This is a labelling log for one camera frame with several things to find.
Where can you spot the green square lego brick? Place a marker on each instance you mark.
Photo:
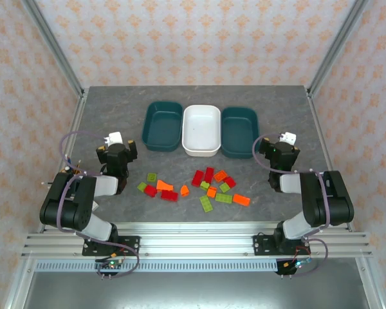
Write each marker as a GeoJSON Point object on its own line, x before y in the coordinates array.
{"type": "Point", "coordinates": [205, 185]}
{"type": "Point", "coordinates": [224, 187]}
{"type": "Point", "coordinates": [141, 186]}
{"type": "Point", "coordinates": [152, 177]}

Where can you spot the short red lego brick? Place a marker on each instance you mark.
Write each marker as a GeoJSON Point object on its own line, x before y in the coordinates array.
{"type": "Point", "coordinates": [150, 191]}
{"type": "Point", "coordinates": [230, 181]}

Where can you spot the orange sloped lego brick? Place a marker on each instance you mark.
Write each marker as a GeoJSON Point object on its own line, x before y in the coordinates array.
{"type": "Point", "coordinates": [164, 185]}

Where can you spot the long orange lego brick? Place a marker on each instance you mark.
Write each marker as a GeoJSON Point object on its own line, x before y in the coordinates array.
{"type": "Point", "coordinates": [241, 200]}

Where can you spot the long red lego brick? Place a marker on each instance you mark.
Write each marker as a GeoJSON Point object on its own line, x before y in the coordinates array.
{"type": "Point", "coordinates": [169, 195]}
{"type": "Point", "coordinates": [197, 178]}
{"type": "Point", "coordinates": [208, 174]}

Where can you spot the medium green lego brick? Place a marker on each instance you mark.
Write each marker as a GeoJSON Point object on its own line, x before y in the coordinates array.
{"type": "Point", "coordinates": [223, 198]}

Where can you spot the orange curved lego brick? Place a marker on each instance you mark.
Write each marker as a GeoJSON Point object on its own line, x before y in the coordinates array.
{"type": "Point", "coordinates": [211, 192]}
{"type": "Point", "coordinates": [184, 191]}

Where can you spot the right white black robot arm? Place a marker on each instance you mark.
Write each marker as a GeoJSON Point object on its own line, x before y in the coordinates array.
{"type": "Point", "coordinates": [318, 199]}

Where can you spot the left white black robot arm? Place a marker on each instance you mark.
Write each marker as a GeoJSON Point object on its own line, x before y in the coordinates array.
{"type": "Point", "coordinates": [70, 199]}

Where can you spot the yellow pencil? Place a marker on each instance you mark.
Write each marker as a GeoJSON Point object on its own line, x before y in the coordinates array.
{"type": "Point", "coordinates": [78, 163]}

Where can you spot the teal plastic container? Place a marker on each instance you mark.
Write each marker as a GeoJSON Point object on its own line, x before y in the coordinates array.
{"type": "Point", "coordinates": [161, 128]}
{"type": "Point", "coordinates": [239, 132]}

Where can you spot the blue pencil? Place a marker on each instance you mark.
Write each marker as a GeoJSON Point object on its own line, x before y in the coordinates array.
{"type": "Point", "coordinates": [69, 160]}

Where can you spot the white printed card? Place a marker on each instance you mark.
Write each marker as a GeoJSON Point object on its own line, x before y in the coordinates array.
{"type": "Point", "coordinates": [95, 206]}

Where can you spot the short orange lego brick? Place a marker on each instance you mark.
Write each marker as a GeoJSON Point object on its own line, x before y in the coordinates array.
{"type": "Point", "coordinates": [220, 176]}

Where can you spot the black pen with white tip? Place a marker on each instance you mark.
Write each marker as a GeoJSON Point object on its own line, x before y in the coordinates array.
{"type": "Point", "coordinates": [45, 183]}

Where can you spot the white plastic container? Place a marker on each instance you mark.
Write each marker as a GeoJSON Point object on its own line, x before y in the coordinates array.
{"type": "Point", "coordinates": [201, 128]}

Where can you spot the long green lego brick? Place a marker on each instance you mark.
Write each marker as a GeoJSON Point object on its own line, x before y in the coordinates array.
{"type": "Point", "coordinates": [206, 203]}

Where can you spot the black controller board with LED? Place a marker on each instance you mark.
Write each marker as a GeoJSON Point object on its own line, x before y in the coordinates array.
{"type": "Point", "coordinates": [111, 265]}
{"type": "Point", "coordinates": [297, 264]}

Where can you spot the wide aluminium mounting beam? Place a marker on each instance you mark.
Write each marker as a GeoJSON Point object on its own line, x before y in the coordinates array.
{"type": "Point", "coordinates": [196, 244]}

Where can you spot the grey metal panel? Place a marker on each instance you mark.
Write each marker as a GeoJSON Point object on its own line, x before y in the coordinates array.
{"type": "Point", "coordinates": [193, 293]}

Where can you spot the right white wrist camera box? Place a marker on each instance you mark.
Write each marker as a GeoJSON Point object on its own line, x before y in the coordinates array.
{"type": "Point", "coordinates": [289, 137]}

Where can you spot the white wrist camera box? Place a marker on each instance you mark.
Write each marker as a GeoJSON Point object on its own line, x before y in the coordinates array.
{"type": "Point", "coordinates": [289, 137]}
{"type": "Point", "coordinates": [115, 137]}

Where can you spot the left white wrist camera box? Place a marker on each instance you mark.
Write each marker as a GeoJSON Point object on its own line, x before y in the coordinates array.
{"type": "Point", "coordinates": [115, 137]}

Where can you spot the aluminium table side rail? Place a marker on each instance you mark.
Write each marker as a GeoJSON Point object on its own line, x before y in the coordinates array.
{"type": "Point", "coordinates": [73, 128]}
{"type": "Point", "coordinates": [321, 128]}

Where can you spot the aluminium frame post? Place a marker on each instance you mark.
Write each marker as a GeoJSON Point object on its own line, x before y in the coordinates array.
{"type": "Point", "coordinates": [334, 48]}
{"type": "Point", "coordinates": [56, 48]}

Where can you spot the short aluminium frame strut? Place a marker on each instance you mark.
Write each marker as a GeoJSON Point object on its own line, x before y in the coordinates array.
{"type": "Point", "coordinates": [17, 286]}
{"type": "Point", "coordinates": [370, 283]}

